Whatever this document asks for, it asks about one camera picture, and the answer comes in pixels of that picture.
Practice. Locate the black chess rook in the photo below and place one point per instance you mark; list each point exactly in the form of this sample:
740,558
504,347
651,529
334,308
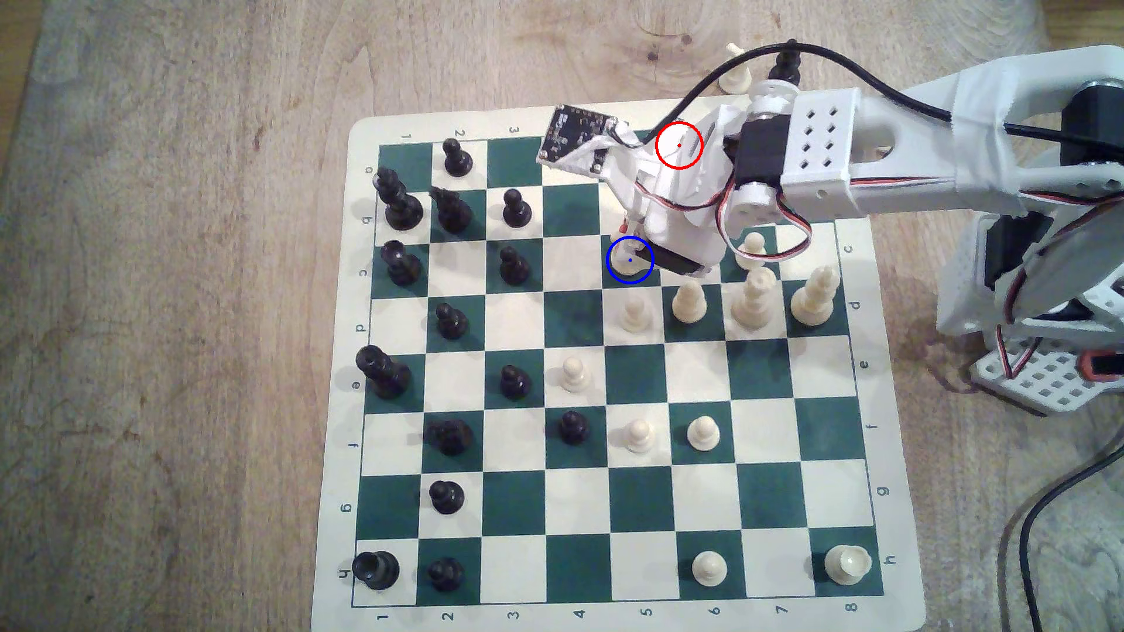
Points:
376,570

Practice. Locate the white chess bishop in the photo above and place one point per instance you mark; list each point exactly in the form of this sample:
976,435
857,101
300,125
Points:
627,256

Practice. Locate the black chess pawn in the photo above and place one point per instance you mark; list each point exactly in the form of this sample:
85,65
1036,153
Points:
450,321
455,160
514,265
573,428
514,384
446,498
516,209
445,575

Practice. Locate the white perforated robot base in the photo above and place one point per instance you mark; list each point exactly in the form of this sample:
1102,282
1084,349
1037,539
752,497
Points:
1045,382

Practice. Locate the white chess knight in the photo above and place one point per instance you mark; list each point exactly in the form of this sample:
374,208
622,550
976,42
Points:
733,77

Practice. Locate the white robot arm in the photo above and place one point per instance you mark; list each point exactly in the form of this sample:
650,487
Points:
913,167

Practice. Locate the white chess pawn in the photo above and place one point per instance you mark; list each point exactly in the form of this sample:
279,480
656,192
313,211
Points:
702,434
689,303
575,375
634,314
709,570
639,435

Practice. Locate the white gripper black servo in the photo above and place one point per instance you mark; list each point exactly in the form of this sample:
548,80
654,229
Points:
679,264

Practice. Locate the black chess knight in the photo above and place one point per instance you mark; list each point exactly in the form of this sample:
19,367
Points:
450,212
452,436

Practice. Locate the white chess king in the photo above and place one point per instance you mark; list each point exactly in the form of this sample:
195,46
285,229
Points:
812,300

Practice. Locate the white chess piece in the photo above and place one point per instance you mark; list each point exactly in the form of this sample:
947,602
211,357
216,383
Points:
753,253

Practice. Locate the black camera circuit board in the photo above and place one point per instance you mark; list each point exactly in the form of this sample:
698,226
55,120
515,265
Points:
575,132

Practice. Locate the white chess queen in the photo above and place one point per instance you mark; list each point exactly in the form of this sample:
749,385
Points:
755,300

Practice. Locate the green white chess board mat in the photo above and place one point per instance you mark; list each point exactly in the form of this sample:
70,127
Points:
518,320

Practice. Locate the white chess rook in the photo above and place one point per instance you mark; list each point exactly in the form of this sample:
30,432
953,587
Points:
848,565

